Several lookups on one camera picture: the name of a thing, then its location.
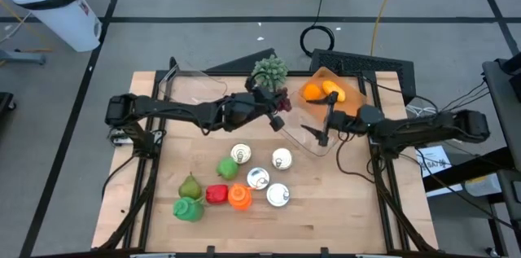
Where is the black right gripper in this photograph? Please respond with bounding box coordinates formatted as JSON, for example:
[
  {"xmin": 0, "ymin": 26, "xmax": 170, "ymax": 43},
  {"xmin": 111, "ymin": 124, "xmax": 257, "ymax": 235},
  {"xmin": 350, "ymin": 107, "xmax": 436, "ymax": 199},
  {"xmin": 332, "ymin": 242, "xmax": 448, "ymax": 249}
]
[{"xmin": 300, "ymin": 90, "xmax": 367, "ymax": 147}]

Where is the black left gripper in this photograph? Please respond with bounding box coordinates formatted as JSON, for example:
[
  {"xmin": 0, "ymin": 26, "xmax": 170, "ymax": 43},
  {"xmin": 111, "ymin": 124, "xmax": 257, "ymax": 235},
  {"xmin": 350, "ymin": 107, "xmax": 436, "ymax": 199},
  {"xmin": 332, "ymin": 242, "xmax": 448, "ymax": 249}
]
[{"xmin": 227, "ymin": 85, "xmax": 287, "ymax": 133}]

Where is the purple grape bunch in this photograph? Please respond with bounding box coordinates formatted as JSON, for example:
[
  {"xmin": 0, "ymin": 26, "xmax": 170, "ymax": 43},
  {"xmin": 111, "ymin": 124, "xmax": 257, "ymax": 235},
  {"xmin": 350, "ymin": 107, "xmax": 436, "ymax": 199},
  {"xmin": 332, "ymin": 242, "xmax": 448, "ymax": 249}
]
[{"xmin": 276, "ymin": 86, "xmax": 294, "ymax": 113}]

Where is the orange fruit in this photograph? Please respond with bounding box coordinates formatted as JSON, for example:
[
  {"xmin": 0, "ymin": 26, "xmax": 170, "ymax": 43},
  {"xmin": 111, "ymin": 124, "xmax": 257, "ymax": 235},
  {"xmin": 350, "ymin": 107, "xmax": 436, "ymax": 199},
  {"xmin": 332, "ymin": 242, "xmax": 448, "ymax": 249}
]
[{"xmin": 302, "ymin": 83, "xmax": 325, "ymax": 102}]

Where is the gold-top tin can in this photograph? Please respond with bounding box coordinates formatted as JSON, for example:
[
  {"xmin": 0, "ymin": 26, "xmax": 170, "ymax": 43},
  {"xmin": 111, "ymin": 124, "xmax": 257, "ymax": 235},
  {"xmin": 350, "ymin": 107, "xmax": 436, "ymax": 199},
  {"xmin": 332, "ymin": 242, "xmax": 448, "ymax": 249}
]
[{"xmin": 230, "ymin": 142, "xmax": 252, "ymax": 165}]

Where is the green-label tin can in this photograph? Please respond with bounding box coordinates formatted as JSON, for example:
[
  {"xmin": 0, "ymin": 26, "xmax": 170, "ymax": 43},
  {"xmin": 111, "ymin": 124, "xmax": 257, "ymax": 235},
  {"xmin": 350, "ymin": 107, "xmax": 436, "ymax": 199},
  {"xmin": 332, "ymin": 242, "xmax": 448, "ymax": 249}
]
[
  {"xmin": 265, "ymin": 182, "xmax": 291, "ymax": 208},
  {"xmin": 246, "ymin": 166, "xmax": 271, "ymax": 191}
]

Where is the green apple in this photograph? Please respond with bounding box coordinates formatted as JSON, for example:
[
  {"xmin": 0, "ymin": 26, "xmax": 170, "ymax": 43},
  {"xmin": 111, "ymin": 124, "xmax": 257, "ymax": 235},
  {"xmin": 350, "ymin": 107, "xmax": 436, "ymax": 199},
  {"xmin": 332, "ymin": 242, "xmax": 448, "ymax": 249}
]
[{"xmin": 216, "ymin": 156, "xmax": 240, "ymax": 181}]

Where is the orange squeeze bottle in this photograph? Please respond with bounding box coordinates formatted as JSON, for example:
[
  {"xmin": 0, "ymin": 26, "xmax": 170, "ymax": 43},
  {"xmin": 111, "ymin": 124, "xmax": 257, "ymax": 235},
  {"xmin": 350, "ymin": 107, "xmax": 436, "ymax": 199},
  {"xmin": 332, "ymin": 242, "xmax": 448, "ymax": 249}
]
[{"xmin": 227, "ymin": 182, "xmax": 260, "ymax": 212}]

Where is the red bell pepper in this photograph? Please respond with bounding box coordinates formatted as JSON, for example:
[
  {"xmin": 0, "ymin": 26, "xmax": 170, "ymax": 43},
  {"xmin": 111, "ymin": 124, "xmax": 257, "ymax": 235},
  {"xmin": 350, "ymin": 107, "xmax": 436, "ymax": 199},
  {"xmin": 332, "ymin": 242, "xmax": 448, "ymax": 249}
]
[{"xmin": 204, "ymin": 184, "xmax": 230, "ymax": 205}]

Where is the green pear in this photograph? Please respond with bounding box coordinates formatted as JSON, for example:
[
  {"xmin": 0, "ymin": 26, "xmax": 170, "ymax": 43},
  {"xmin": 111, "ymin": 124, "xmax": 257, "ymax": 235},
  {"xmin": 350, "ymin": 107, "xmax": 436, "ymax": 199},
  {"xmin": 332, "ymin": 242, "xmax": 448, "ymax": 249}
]
[{"xmin": 177, "ymin": 171, "xmax": 204, "ymax": 201}]

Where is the green squeeze bottle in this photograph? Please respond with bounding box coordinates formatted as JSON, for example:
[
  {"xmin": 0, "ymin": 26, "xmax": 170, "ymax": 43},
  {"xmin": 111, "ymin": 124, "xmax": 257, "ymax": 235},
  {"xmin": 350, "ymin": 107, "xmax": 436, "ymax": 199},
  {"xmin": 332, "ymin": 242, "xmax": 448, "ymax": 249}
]
[{"xmin": 172, "ymin": 195, "xmax": 206, "ymax": 223}]

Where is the green succulent plant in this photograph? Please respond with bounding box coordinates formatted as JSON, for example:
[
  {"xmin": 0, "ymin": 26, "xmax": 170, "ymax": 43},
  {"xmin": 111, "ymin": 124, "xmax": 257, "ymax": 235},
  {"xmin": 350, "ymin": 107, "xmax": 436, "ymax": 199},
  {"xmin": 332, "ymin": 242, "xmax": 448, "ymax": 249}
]
[{"xmin": 251, "ymin": 55, "xmax": 290, "ymax": 93}]

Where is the blue red label tin can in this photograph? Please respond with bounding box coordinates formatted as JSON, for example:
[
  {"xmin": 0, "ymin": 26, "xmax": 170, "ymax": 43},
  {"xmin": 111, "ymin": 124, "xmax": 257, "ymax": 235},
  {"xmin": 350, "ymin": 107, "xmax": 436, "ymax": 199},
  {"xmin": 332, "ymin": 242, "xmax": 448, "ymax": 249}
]
[{"xmin": 271, "ymin": 147, "xmax": 294, "ymax": 171}]

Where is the black wedge panel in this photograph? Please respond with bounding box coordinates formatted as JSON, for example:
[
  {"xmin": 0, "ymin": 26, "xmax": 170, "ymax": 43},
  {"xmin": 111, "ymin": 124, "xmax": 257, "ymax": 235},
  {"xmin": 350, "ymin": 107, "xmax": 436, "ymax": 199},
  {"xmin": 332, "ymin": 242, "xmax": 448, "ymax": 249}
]
[{"xmin": 205, "ymin": 47, "xmax": 278, "ymax": 74}]

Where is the white paper sheet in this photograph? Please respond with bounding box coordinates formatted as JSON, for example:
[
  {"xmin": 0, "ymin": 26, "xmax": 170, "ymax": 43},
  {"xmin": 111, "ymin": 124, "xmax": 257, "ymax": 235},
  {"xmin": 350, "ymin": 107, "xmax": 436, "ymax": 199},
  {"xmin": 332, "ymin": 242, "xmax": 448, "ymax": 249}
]
[{"xmin": 414, "ymin": 146, "xmax": 453, "ymax": 178}]

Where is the translucent plastic container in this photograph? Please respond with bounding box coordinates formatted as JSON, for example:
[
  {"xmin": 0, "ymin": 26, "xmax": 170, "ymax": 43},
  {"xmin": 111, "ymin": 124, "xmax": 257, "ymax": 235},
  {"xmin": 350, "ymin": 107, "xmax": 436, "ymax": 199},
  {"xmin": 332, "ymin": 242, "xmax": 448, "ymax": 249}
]
[{"xmin": 463, "ymin": 174, "xmax": 502, "ymax": 198}]

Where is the white trash bin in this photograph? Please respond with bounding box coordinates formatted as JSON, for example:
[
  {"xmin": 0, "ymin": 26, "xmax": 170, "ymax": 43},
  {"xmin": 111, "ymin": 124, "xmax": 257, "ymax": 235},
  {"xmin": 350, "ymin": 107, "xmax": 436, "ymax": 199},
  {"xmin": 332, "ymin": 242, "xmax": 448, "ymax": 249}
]
[{"xmin": 7, "ymin": 0, "xmax": 103, "ymax": 53}]

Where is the grey stand foot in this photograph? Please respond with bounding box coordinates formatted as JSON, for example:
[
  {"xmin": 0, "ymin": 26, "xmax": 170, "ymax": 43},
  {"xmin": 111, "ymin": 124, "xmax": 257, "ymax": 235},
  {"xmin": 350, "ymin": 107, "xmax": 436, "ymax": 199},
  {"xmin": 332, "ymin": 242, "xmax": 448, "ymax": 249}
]
[{"xmin": 0, "ymin": 48, "xmax": 46, "ymax": 66}]

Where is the black caster base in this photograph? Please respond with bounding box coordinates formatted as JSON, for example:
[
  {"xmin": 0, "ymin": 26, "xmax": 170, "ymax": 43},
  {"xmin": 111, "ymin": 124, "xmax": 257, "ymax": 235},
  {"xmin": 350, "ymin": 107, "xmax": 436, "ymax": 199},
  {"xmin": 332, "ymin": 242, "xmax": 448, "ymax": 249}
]
[{"xmin": 0, "ymin": 91, "xmax": 17, "ymax": 112}]

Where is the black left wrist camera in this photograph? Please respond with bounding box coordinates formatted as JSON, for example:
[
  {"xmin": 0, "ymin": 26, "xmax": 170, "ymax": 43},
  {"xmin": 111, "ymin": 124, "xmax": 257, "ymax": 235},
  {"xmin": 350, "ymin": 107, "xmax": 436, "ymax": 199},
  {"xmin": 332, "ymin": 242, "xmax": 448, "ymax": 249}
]
[{"xmin": 222, "ymin": 101, "xmax": 256, "ymax": 132}]

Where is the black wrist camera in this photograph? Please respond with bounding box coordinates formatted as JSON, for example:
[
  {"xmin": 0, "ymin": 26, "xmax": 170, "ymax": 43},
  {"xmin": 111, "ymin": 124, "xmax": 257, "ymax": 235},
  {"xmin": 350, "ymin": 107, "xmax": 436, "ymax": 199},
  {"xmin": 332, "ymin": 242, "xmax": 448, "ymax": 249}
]
[
  {"xmin": 357, "ymin": 104, "xmax": 386, "ymax": 129},
  {"xmin": 222, "ymin": 101, "xmax": 256, "ymax": 132}
]

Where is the black table frame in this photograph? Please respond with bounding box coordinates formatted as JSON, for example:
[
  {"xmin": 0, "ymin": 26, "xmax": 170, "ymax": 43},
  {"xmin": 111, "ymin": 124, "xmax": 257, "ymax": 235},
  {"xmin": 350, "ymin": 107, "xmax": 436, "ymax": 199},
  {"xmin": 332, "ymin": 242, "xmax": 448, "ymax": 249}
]
[{"xmin": 97, "ymin": 69, "xmax": 440, "ymax": 251}]

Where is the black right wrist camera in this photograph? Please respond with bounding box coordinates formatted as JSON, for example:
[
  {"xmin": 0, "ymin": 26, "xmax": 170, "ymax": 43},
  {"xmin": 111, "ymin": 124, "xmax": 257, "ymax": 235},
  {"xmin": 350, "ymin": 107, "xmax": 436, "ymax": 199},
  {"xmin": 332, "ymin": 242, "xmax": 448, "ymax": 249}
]
[{"xmin": 357, "ymin": 104, "xmax": 386, "ymax": 129}]

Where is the yellow cable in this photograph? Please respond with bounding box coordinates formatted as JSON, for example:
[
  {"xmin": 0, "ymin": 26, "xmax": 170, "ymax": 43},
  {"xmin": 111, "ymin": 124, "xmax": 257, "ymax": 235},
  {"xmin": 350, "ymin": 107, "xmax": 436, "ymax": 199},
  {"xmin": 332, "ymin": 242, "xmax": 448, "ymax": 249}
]
[{"xmin": 369, "ymin": 0, "xmax": 402, "ymax": 57}]

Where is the black hanging cable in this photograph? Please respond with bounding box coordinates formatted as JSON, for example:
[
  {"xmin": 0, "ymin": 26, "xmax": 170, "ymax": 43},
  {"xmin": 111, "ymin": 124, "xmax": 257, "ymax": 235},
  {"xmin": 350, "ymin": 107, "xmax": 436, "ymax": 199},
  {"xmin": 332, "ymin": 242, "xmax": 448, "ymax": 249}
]
[{"xmin": 299, "ymin": 0, "xmax": 336, "ymax": 59}]

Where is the white cable bundle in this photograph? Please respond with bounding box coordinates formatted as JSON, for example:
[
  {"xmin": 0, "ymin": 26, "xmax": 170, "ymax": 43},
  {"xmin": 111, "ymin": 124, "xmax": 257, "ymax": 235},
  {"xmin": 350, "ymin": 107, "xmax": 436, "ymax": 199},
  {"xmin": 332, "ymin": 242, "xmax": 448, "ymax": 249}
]
[{"xmin": 405, "ymin": 103, "xmax": 439, "ymax": 120}]

